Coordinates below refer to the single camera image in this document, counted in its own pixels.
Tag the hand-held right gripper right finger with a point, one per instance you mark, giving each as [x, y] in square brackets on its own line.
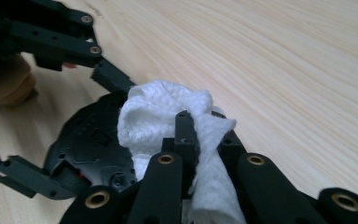
[267, 193]

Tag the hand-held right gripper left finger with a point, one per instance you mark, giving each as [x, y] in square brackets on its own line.
[161, 193]

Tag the white wet wipe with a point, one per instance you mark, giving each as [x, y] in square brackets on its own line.
[155, 105]

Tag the blue toy car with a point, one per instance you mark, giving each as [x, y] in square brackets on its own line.
[90, 140]

